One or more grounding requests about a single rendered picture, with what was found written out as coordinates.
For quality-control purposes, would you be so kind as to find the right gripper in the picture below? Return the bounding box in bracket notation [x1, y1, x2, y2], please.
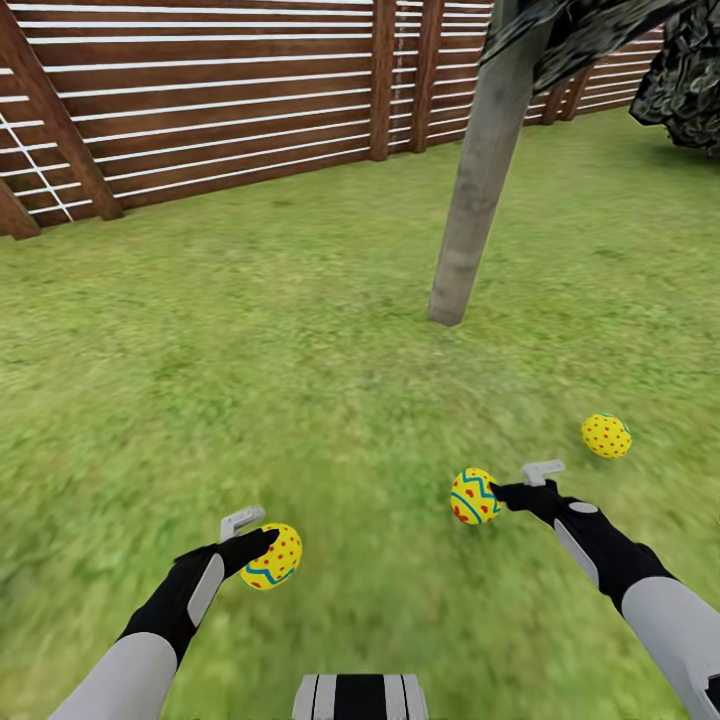
[488, 479, 557, 516]

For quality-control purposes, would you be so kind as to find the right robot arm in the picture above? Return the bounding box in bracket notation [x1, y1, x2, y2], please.
[488, 459, 720, 720]

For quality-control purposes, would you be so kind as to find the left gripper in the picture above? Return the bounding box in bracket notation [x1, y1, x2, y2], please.
[224, 527, 280, 573]

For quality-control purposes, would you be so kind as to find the robot trunk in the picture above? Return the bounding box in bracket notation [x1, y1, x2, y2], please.
[291, 675, 429, 720]

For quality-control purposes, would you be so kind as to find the easter egg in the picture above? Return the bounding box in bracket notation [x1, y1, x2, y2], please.
[451, 468, 504, 525]
[240, 523, 302, 591]
[581, 413, 631, 459]

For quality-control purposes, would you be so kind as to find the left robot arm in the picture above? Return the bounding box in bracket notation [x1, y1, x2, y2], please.
[47, 505, 280, 720]

